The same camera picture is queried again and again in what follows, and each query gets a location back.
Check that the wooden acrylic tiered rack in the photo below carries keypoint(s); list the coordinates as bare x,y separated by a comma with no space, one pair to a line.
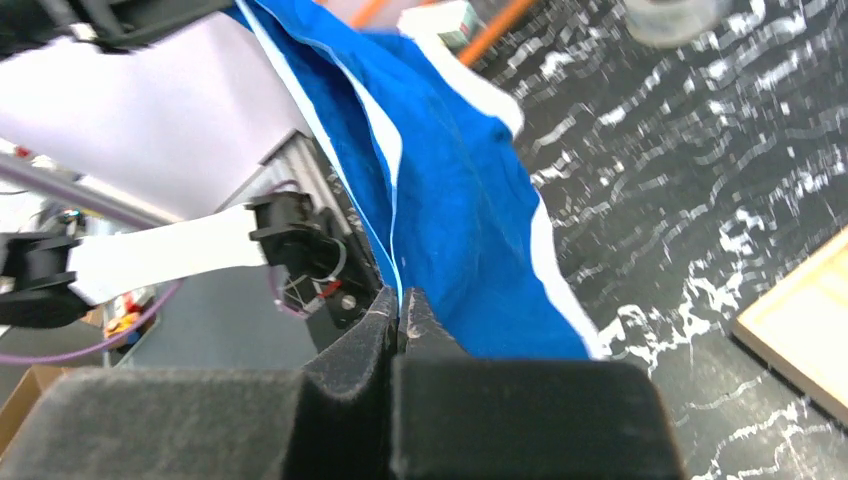
497,18

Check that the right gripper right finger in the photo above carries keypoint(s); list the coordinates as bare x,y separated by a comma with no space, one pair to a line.
457,417

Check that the blue underwear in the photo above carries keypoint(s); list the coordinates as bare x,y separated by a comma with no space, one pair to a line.
424,148

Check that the clear tape roll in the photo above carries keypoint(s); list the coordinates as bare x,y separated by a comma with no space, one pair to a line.
666,24

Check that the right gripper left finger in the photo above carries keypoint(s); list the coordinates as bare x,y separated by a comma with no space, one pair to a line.
325,420

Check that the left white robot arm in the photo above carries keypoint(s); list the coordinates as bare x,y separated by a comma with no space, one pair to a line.
57,279

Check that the wooden compartment organizer box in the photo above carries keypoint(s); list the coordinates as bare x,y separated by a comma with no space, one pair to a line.
799,327

